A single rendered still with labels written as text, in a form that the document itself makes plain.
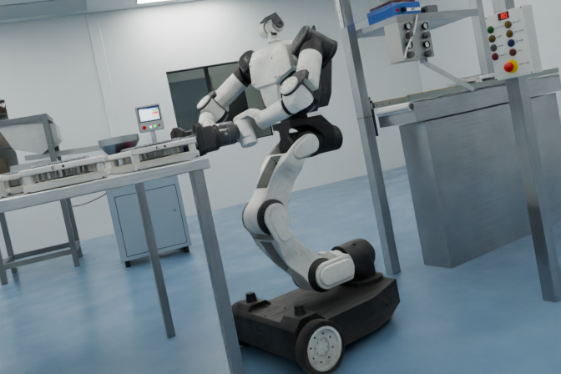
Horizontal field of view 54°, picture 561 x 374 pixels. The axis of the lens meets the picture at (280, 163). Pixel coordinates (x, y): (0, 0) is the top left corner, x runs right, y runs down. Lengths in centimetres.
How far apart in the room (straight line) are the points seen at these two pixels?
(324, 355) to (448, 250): 123
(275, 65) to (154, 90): 561
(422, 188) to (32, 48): 586
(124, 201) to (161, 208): 32
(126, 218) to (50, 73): 330
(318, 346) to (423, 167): 135
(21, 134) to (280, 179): 392
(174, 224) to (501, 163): 283
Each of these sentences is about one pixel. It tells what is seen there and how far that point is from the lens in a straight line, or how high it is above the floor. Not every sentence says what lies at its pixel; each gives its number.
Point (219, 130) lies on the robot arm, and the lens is 205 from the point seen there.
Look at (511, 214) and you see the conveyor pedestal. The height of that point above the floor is 16.
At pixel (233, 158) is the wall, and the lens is 788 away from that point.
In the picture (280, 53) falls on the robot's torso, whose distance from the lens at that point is 225.
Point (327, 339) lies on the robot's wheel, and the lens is 216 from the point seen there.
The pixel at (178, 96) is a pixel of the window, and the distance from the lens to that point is 791.
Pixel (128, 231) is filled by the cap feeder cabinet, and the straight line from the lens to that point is 501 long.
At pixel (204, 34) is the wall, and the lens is 800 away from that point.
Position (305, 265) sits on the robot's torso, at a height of 34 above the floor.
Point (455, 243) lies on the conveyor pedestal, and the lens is 320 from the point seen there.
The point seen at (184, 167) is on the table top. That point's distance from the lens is 180.
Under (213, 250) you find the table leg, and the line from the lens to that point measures 187.
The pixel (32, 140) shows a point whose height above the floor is 127.
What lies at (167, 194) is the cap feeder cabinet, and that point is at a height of 55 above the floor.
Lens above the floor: 91
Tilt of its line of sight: 3 degrees down
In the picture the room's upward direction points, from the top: 11 degrees counter-clockwise
